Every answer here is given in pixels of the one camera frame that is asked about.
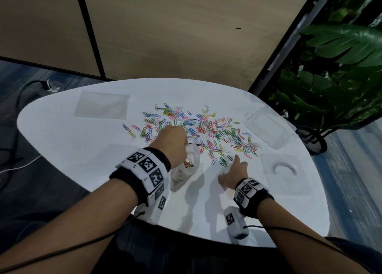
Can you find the person's right forearm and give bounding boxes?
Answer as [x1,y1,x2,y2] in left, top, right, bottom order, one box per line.
[257,200,371,274]

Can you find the person's left forearm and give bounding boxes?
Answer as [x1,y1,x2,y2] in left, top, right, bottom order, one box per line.
[0,178,141,274]

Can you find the pile of coloured paper clips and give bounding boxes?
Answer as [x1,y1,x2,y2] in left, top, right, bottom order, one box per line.
[122,103,264,176]

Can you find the clear plastic lid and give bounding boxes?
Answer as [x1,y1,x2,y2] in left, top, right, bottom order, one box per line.
[260,153,313,196]

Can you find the thin black tracker cable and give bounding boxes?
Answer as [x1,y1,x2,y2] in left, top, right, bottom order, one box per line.
[242,224,363,258]
[0,211,147,274]

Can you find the small clear plastic bag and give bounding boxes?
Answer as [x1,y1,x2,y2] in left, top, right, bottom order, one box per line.
[170,143,201,192]

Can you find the person's dark trousers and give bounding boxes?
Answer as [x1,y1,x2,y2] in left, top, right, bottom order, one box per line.
[98,222,382,274]

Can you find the green leafy plant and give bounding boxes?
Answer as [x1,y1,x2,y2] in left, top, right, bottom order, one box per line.
[266,0,382,135]

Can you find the black partition frame post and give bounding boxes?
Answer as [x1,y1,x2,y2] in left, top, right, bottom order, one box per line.
[247,0,339,97]

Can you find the flat clear plastic bag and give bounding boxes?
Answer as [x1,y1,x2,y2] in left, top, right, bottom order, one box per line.
[74,91,131,119]

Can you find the black floor cable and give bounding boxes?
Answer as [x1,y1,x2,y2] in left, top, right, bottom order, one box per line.
[14,79,61,110]

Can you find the white marker wrist tracker band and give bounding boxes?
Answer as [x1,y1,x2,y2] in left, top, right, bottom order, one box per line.
[223,178,275,240]
[109,147,172,225]

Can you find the person's left hand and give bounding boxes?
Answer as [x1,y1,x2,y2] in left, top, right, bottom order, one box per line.
[155,124,189,168]

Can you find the clear plastic box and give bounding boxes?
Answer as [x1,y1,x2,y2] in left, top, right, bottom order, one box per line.
[243,109,298,151]

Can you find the person's right hand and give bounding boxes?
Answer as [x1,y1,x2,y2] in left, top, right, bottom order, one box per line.
[218,155,249,191]

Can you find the white floor cable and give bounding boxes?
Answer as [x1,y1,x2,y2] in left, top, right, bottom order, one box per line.
[0,154,43,173]

